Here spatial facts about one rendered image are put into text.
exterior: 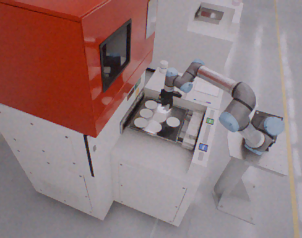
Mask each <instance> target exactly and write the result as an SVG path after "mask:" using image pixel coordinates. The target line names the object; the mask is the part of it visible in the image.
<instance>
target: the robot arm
mask: <svg viewBox="0 0 302 238"><path fill-rule="evenodd" d="M204 65H205V64H204V62H203V61H202V60H200V59H197V58H196V59H195V60H194V61H192V63H191V65H190V66H189V67H188V68H187V70H186V72H185V73H184V74H183V75H182V76H180V75H179V74H178V70H177V69H176V68H168V69H167V71H166V74H165V83H164V88H163V89H161V92H160V94H159V98H158V100H161V107H164V108H163V109H162V110H166V111H169V110H170V109H171V108H172V105H173V96H174V97H177V98H181V97H182V95H181V93H180V92H178V91H174V89H175V87H176V88H177V89H179V90H180V91H183V92H184V93H185V94H188V93H189V92H190V91H191V89H192V88H193V84H192V82H193V80H194V79H195V77H196V76H197V77H200V78H201V79H203V80H205V81H207V82H209V83H210V84H213V85H214V86H216V87H218V88H219V89H222V90H224V91H225V92H227V93H229V94H231V96H232V97H233V99H232V101H231V102H230V103H229V104H228V106H227V108H225V110H224V111H223V112H222V113H221V115H220V117H219V118H218V120H219V122H220V123H221V124H222V125H223V126H224V127H225V128H226V129H228V131H231V132H232V133H236V132H238V133H239V134H240V135H241V136H242V137H243V138H244V139H245V142H246V143H245V145H244V146H245V147H246V148H248V149H249V150H250V151H252V152H254V153H255V154H258V155H261V154H262V153H263V152H264V151H265V149H267V147H268V146H269V144H270V143H271V142H272V140H273V139H274V138H275V137H276V135H279V134H280V133H282V132H283V129H284V125H283V121H281V119H279V118H277V117H268V116H260V117H257V118H256V119H254V121H253V123H252V124H251V123H250V118H249V115H250V113H251V112H252V111H253V110H254V108H255V106H256V103H257V102H256V96H255V94H254V91H253V90H252V89H251V88H250V87H249V86H248V85H247V84H245V83H244V82H241V81H239V82H236V81H235V80H232V79H231V78H229V77H226V76H225V75H222V74H220V73H218V72H216V71H214V70H212V69H210V68H207V67H206V66H204Z"/></svg>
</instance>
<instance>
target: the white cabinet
mask: <svg viewBox="0 0 302 238"><path fill-rule="evenodd" d="M110 156H111V173H112V180H113V196H114V201H116V202H119V203H121V204H124V205H126V206H130V207H131V208H133V209H136V210H138V211H141V212H143V213H146V214H148V215H151V216H153V217H155V218H158V219H161V220H163V221H164V222H168V223H170V224H173V225H175V226H179V225H180V222H181V221H182V219H183V217H184V215H185V213H186V211H187V209H188V206H189V205H190V202H191V201H192V198H193V197H194V194H195V193H196V191H197V189H198V187H197V186H195V185H193V184H190V183H187V182H184V181H182V180H178V179H176V178H173V177H170V176H169V175H165V174H163V173H159V172H157V171H154V170H152V169H148V168H146V167H144V166H141V165H139V164H135V163H133V162H129V161H127V160H125V159H122V158H120V157H116V156H114V155H112V154H110Z"/></svg>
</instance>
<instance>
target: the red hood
mask: <svg viewBox="0 0 302 238"><path fill-rule="evenodd" d="M157 11H158V0H0V104H4V105H5V106H9V107H12V108H15V109H17V110H20V111H23V112H26V113H28V114H30V115H34V116H36V117H40V118H41V119H45V120H47V121H50V122H52V123H55V124H58V125H61V126H64V127H66V128H69V129H72V130H74V131H78V132H79V133H83V134H85V135H87V136H91V137H93V138H97V136H98V135H99V133H100V132H101V130H102V129H103V128H104V126H106V124H107V123H108V121H109V120H110V118H111V117H112V116H113V114H114V113H115V111H116V110H117V108H118V107H119V106H120V105H121V103H122V101H123V100H124V98H126V96H127V95H128V93H129V92H130V91H131V89H132V88H133V87H134V85H135V84H136V82H137V81H138V80H139V78H140V77H141V75H142V74H143V73H144V71H145V70H146V69H147V68H148V65H149V64H150V63H151V62H152V59H153V45H154V40H155V25H156V20H157Z"/></svg>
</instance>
